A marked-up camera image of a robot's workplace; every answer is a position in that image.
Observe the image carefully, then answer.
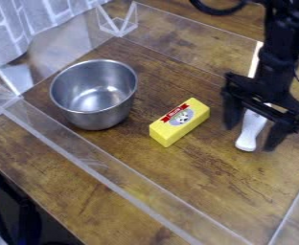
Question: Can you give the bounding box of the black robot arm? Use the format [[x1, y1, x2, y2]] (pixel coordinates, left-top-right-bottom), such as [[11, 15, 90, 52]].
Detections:
[[222, 0, 299, 151]]

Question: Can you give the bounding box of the silver metal pot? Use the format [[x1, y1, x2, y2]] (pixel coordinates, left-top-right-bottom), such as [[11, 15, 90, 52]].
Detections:
[[50, 59, 138, 130]]

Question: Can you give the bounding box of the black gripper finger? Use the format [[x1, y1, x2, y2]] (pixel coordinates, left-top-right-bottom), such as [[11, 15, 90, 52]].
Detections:
[[264, 122, 299, 151], [222, 91, 245, 130]]

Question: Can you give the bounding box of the white brick pattern curtain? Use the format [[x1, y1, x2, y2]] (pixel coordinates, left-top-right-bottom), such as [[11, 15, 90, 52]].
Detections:
[[0, 0, 111, 66]]

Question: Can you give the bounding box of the yellow butter block toy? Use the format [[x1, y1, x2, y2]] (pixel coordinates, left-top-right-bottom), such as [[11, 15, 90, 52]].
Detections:
[[150, 98, 210, 147]]

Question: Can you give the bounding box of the black cable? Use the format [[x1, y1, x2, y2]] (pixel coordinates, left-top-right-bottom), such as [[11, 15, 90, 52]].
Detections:
[[189, 0, 254, 16]]

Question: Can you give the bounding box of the clear acrylic enclosure wall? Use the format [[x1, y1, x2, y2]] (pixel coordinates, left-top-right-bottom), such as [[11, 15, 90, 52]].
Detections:
[[0, 0, 299, 245]]

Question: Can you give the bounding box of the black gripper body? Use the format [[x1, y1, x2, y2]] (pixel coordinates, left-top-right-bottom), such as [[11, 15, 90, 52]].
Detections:
[[224, 47, 299, 123]]

